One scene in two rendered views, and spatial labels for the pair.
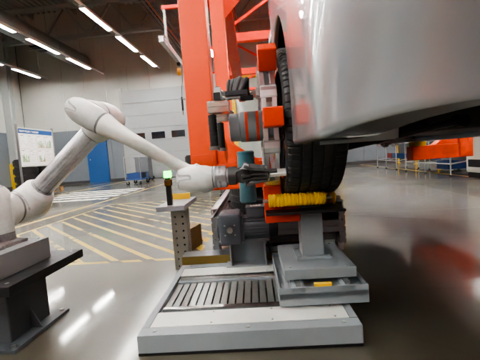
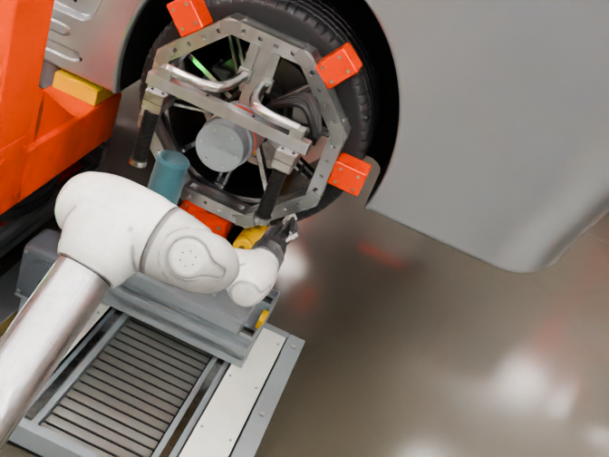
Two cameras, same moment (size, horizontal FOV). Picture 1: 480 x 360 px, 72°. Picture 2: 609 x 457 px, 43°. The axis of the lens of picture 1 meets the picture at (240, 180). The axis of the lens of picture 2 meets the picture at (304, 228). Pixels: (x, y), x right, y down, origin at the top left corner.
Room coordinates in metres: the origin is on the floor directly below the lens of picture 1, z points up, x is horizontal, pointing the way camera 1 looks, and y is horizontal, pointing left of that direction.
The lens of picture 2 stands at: (1.27, 1.72, 1.72)
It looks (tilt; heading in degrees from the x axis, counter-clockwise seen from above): 30 degrees down; 271
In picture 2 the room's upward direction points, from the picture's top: 23 degrees clockwise
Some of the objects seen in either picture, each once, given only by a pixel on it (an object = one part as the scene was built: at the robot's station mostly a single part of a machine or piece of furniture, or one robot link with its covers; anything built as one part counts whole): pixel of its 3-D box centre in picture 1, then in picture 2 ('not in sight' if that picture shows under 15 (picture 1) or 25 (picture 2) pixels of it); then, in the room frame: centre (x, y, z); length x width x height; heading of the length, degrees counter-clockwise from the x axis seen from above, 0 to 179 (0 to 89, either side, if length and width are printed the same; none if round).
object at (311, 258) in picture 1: (310, 234); (209, 251); (1.56, -0.32, 0.32); 0.40 x 0.30 x 0.28; 177
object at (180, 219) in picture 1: (181, 236); not in sight; (2.20, 0.42, 0.21); 0.10 x 0.10 x 0.42; 87
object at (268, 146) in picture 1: (267, 125); (241, 125); (1.57, -0.15, 0.85); 0.54 x 0.07 x 0.54; 177
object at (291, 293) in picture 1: (313, 273); (194, 296); (1.56, -0.32, 0.13); 0.50 x 0.36 x 0.10; 177
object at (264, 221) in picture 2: (213, 131); (271, 194); (1.41, 0.10, 0.83); 0.04 x 0.04 x 0.16
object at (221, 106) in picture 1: (218, 106); (287, 155); (1.40, 0.07, 0.93); 0.09 x 0.05 x 0.05; 87
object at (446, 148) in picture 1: (432, 143); not in sight; (3.91, -2.28, 0.69); 0.52 x 0.17 x 0.35; 87
